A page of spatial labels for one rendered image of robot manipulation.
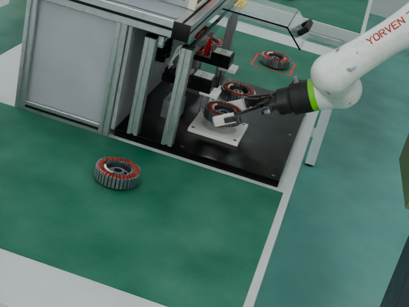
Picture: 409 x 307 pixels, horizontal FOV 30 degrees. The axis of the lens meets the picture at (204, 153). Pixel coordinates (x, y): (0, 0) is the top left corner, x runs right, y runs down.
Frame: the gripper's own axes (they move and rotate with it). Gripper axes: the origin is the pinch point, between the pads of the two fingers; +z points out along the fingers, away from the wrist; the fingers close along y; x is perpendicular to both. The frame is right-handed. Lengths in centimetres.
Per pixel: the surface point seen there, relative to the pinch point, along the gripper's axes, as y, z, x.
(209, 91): 3.7, 1.0, -8.3
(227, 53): -23.7, 1.2, -11.9
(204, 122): 1.2, 6.1, 1.2
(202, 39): 5.5, -2.2, -23.5
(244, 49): -86, 12, 1
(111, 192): 49, 16, -1
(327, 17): -171, -9, 14
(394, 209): -143, -22, 108
